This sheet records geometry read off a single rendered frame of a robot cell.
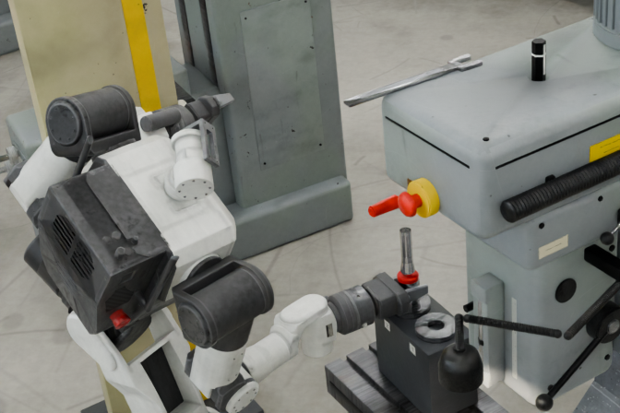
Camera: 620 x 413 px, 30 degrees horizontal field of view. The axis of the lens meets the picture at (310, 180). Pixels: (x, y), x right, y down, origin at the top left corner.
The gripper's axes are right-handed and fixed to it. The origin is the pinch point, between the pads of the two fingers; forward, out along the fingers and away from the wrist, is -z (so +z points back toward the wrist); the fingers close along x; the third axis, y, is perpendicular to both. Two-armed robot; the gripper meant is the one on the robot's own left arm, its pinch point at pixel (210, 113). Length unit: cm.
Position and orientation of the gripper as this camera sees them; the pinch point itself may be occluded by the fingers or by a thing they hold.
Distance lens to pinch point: 263.4
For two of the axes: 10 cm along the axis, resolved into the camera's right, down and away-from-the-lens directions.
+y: -5.9, -7.9, 1.6
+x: 5.9, -5.7, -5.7
